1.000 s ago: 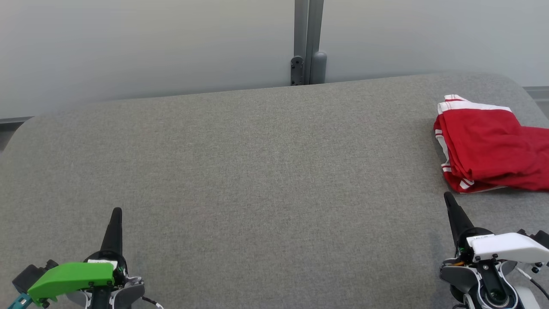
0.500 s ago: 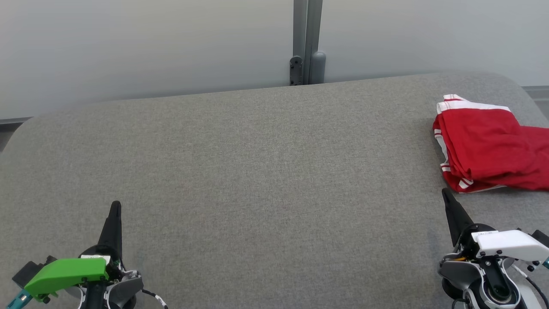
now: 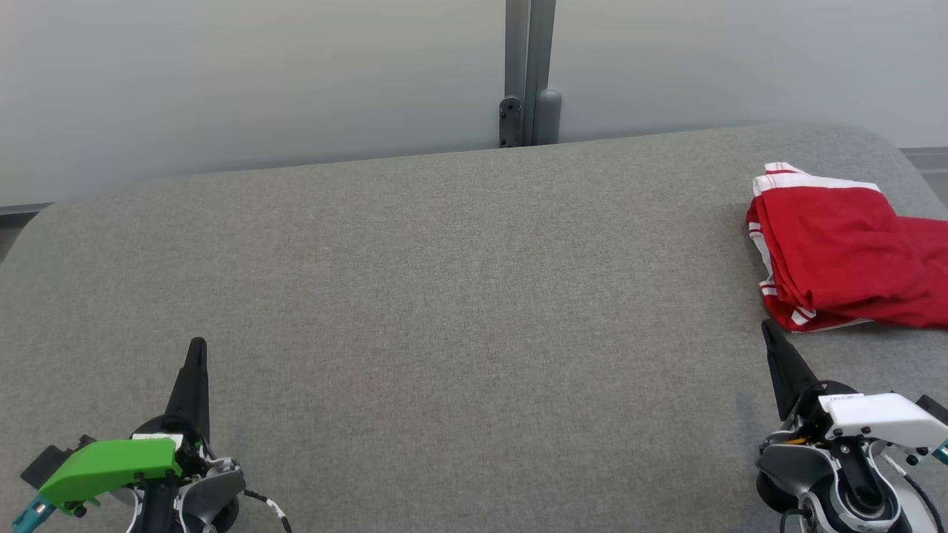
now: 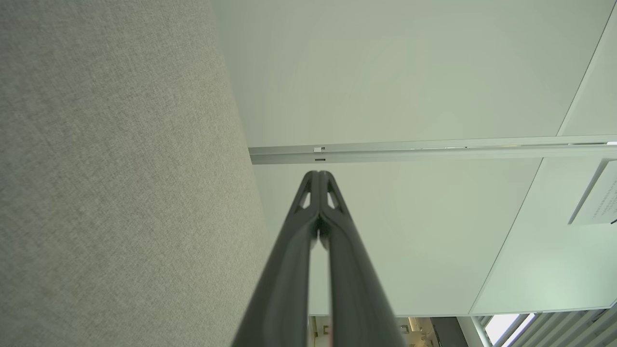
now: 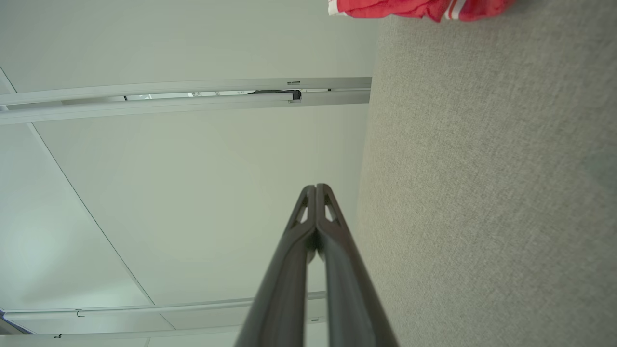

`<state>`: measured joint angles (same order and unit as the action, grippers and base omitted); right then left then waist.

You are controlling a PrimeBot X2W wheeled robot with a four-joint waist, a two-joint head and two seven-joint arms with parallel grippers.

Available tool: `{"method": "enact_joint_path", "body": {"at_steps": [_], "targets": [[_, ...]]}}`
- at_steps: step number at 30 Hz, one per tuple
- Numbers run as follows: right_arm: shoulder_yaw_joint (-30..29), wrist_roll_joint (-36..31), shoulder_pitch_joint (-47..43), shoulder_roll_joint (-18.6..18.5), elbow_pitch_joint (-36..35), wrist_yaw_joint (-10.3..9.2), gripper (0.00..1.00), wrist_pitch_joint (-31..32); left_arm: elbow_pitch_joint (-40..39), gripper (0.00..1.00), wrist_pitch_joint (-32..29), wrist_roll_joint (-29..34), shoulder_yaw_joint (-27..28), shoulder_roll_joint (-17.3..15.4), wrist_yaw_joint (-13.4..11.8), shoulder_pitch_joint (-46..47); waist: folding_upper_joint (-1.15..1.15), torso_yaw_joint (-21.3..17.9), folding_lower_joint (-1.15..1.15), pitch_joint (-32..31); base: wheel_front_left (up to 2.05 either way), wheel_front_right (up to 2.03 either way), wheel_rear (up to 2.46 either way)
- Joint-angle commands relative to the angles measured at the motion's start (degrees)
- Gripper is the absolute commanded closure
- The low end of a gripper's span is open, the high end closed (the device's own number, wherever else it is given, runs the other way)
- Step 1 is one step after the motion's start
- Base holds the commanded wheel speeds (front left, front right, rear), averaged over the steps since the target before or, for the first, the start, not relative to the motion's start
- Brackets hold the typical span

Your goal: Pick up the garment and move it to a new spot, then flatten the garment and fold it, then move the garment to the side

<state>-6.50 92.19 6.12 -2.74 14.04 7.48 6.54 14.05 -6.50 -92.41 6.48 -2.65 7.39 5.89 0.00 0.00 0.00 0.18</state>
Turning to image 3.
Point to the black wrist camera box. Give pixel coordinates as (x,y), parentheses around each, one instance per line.
(935,409)
(44,466)

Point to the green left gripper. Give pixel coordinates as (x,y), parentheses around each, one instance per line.
(111,463)

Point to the red shorts with white hem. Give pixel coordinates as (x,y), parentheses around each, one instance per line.
(822,229)

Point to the grey metal partition post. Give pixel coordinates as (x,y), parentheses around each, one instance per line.
(529,52)

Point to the red jersey with white trim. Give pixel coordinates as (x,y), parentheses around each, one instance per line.
(926,289)

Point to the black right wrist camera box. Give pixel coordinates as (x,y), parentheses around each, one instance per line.
(935,409)

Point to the grey rounded post foot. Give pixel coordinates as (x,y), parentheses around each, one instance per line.
(548,118)

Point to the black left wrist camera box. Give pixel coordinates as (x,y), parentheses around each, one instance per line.
(44,466)

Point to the grey fabric padded bench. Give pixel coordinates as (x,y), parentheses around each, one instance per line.
(444,296)

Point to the dark grey hinge bracket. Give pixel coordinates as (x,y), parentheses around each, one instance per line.
(509,122)

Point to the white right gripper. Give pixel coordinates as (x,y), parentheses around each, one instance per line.
(881,418)

